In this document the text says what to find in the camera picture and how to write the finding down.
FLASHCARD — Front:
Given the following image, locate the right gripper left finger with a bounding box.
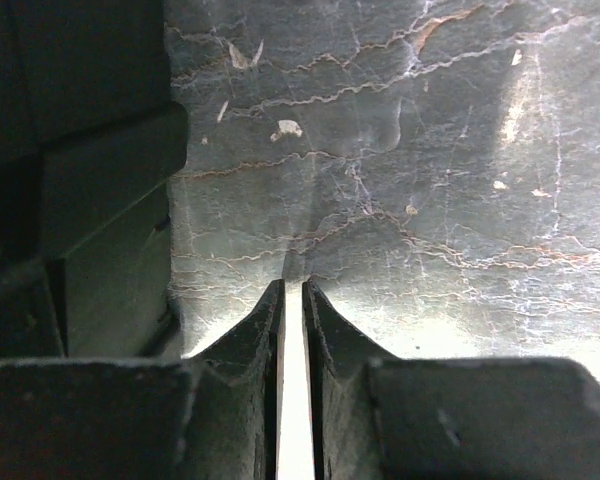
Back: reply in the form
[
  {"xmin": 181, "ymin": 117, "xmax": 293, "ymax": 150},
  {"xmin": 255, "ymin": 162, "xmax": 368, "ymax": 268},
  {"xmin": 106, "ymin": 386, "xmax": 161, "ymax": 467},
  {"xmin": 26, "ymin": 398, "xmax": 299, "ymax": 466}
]
[{"xmin": 0, "ymin": 280, "xmax": 285, "ymax": 479}]

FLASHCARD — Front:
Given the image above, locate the black plastic tool box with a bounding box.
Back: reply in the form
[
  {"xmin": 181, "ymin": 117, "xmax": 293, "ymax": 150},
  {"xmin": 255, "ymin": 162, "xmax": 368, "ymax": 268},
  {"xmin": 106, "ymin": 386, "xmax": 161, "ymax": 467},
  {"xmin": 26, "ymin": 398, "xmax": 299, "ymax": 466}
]
[{"xmin": 0, "ymin": 1, "xmax": 188, "ymax": 359}]

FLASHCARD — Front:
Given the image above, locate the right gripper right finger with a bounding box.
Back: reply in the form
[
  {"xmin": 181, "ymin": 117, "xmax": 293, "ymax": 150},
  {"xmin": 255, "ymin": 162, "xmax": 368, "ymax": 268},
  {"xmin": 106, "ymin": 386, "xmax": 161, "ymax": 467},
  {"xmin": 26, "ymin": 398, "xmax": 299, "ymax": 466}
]
[{"xmin": 302, "ymin": 281, "xmax": 600, "ymax": 479}]

